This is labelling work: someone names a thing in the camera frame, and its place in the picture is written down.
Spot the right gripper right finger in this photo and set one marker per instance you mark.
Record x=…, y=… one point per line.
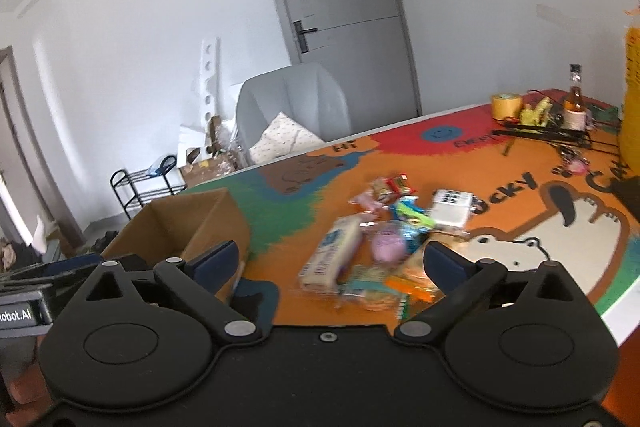
x=465, y=285

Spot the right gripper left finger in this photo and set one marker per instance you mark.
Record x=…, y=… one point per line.
x=193, y=286

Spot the orange cracker pack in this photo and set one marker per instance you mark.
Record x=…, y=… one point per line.
x=411, y=279

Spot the white black-label snack pack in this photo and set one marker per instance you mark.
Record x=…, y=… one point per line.
x=451, y=209

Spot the blue snack packet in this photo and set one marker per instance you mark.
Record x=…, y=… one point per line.
x=413, y=220

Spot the pink round bun pack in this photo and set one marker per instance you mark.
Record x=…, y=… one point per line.
x=387, y=244

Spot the sandwich biscuit pack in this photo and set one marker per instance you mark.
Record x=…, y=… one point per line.
x=366, y=286

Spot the red candy bar wrapper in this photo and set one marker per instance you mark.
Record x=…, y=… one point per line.
x=400, y=185

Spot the pink wafer snack pack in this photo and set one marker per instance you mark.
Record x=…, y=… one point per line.
x=367, y=202

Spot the beige nougat bar wrapper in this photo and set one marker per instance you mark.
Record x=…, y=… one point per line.
x=382, y=191

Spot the person's left hand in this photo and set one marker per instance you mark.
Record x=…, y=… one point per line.
x=30, y=393

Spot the brown cardboard box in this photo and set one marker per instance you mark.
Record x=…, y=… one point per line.
x=185, y=226

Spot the black shoe rack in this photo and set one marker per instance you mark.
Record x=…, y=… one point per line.
x=135, y=189

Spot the colourful cat table mat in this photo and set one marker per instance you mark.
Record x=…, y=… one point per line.
x=525, y=212

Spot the white perforated board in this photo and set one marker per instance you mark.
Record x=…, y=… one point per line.
x=193, y=135

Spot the dotted cushion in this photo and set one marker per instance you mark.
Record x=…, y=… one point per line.
x=283, y=137

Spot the yellow crumpled wrapper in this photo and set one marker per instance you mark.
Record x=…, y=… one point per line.
x=538, y=115

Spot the yellow tape roll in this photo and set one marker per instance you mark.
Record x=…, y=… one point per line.
x=506, y=106

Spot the black folding stand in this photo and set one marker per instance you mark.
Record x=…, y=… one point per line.
x=557, y=136

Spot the black smartphone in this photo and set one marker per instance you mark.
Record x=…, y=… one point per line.
x=628, y=193

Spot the small amber glass bottle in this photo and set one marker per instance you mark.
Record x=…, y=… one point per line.
x=574, y=109

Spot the grey upholstered chair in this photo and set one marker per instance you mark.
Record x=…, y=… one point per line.
x=307, y=93

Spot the large orange juice bottle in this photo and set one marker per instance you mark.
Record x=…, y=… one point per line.
x=629, y=137

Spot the grey door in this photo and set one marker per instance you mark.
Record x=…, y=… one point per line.
x=364, y=45

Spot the pink keychain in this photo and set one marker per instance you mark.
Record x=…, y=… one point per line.
x=574, y=164

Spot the black door handle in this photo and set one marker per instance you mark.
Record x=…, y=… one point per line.
x=301, y=35

